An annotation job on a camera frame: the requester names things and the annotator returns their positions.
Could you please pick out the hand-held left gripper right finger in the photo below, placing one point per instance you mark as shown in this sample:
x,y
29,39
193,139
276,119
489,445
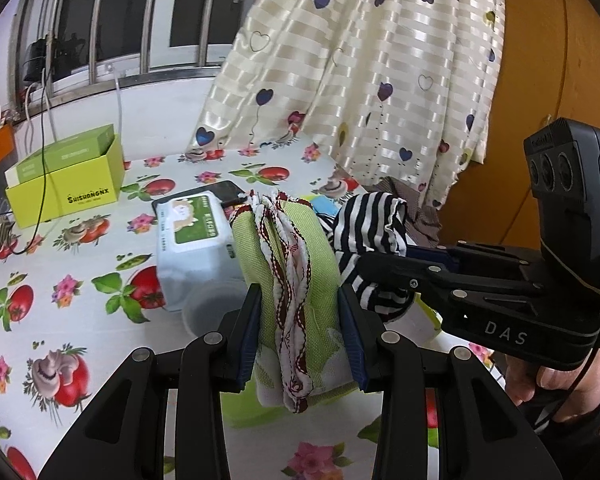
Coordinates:
x,y
347,345

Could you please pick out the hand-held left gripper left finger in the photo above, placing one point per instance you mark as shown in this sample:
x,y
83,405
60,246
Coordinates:
x,y
247,340

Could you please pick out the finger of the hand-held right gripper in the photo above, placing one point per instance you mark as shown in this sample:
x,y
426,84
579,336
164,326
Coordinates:
x,y
405,275
435,257

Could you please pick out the lime edged white box tray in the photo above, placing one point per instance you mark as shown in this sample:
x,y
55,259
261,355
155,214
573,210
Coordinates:
x,y
420,325

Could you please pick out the black white striped cloth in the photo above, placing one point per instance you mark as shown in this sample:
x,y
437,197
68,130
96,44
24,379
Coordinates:
x,y
370,225

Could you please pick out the blue face mask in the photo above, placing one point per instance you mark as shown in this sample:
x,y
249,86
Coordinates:
x,y
327,207

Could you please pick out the person's right forearm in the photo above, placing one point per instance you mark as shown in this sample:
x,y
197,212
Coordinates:
x,y
590,430

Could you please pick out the person's right hand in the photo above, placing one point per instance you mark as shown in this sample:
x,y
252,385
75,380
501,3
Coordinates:
x,y
555,382

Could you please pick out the clear plastic jar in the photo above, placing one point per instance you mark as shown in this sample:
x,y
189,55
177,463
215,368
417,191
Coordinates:
x,y
210,310

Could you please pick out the wet wipes pack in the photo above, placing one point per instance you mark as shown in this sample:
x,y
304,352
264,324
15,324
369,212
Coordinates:
x,y
195,250

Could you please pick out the black phone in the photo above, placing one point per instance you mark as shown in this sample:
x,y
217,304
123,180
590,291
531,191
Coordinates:
x,y
230,190

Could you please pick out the fruit print tablecloth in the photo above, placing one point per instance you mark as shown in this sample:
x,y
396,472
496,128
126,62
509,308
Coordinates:
x,y
80,300

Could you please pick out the cream heart print curtain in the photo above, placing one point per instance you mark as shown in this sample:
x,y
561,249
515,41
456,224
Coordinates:
x,y
355,85

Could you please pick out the wooden wardrobe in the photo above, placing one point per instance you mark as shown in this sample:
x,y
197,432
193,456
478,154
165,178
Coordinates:
x,y
555,60

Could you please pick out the lime green cardboard box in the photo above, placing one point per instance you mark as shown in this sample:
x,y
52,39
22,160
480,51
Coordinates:
x,y
65,200

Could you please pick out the pale green carton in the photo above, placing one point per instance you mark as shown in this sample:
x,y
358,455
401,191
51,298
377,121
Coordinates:
x,y
60,152

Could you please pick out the metal window grille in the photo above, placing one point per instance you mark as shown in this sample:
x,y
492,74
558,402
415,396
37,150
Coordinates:
x,y
130,20

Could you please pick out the black power adapter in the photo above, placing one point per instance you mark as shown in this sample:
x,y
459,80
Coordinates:
x,y
40,60

